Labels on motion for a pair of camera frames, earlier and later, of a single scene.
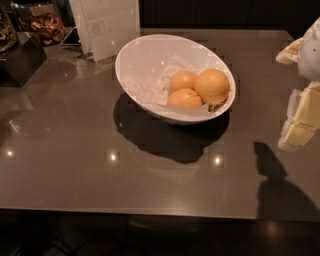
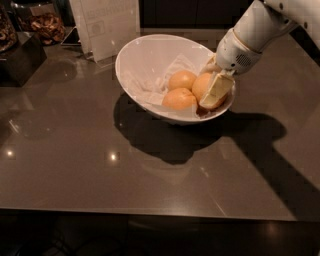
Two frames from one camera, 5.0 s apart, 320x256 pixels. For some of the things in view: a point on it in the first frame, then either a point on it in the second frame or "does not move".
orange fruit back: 182,79 does not move
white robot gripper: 310,55 to 234,54
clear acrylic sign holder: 102,26 does not move
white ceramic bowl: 176,80 does not move
